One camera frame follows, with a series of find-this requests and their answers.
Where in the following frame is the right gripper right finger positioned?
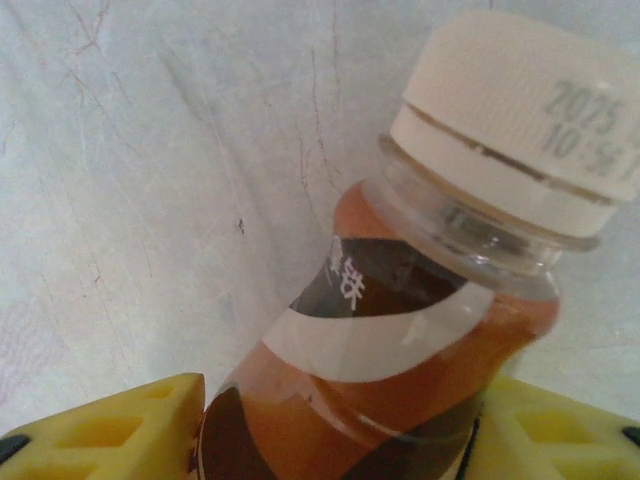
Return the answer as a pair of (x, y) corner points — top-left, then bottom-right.
(462, 374), (640, 480)

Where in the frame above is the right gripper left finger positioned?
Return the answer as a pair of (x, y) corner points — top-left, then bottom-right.
(0, 372), (207, 480)

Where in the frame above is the brown bottle white swirl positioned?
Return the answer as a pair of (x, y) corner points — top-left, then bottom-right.
(187, 8), (640, 480)

